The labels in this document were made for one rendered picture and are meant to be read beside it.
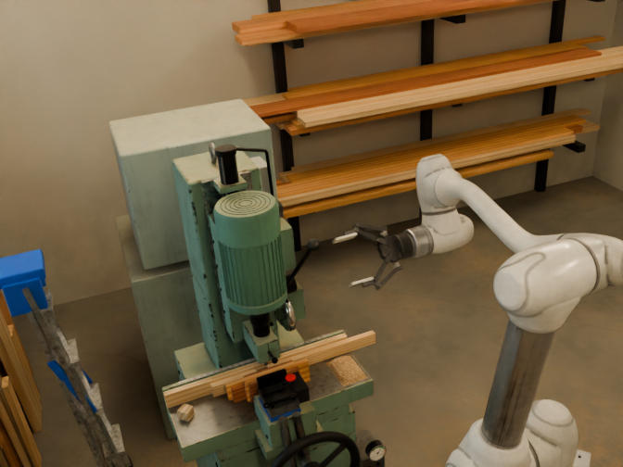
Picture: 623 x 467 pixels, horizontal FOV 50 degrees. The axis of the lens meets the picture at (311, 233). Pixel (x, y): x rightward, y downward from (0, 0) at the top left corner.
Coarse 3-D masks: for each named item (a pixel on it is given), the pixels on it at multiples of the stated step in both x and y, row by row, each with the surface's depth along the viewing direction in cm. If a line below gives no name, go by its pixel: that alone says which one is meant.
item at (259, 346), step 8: (248, 320) 207; (248, 328) 203; (248, 336) 202; (256, 336) 199; (264, 336) 199; (272, 336) 199; (248, 344) 205; (256, 344) 196; (264, 344) 196; (272, 344) 197; (256, 352) 198; (264, 352) 197; (272, 352) 199; (264, 360) 199
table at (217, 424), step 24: (312, 384) 204; (336, 384) 204; (360, 384) 203; (168, 408) 199; (216, 408) 198; (240, 408) 197; (192, 432) 190; (216, 432) 189; (240, 432) 191; (192, 456) 188
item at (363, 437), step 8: (360, 432) 223; (368, 432) 223; (360, 440) 220; (368, 440) 220; (360, 448) 217; (384, 456) 216; (360, 464) 216; (368, 464) 214; (376, 464) 216; (384, 464) 218
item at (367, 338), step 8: (352, 336) 217; (360, 336) 217; (368, 336) 217; (336, 344) 214; (344, 344) 214; (352, 344) 216; (360, 344) 217; (368, 344) 219; (312, 352) 211; (320, 352) 212; (328, 352) 213; (336, 352) 214; (344, 352) 216; (280, 360) 209; (288, 360) 209; (296, 360) 209; (312, 360) 212; (320, 360) 213; (232, 376) 204; (240, 376) 204; (216, 384) 201; (224, 384) 201; (216, 392) 201; (224, 392) 203
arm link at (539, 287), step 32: (512, 256) 142; (544, 256) 137; (576, 256) 139; (512, 288) 137; (544, 288) 134; (576, 288) 138; (512, 320) 145; (544, 320) 139; (512, 352) 150; (544, 352) 148; (512, 384) 153; (512, 416) 158; (480, 448) 165; (512, 448) 164
